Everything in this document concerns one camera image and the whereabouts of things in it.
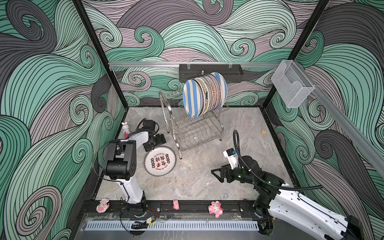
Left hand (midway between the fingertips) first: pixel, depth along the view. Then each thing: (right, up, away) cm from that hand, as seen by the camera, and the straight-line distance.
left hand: (159, 142), depth 97 cm
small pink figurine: (+13, -27, -24) cm, 39 cm away
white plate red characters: (+2, -11, -7) cm, 13 cm away
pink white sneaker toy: (-23, -27, -25) cm, 43 cm away
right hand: (+34, -10, -23) cm, 42 cm away
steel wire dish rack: (+20, +7, +3) cm, 21 cm away
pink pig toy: (+33, -28, -26) cm, 50 cm away
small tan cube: (+73, +6, +7) cm, 74 cm away
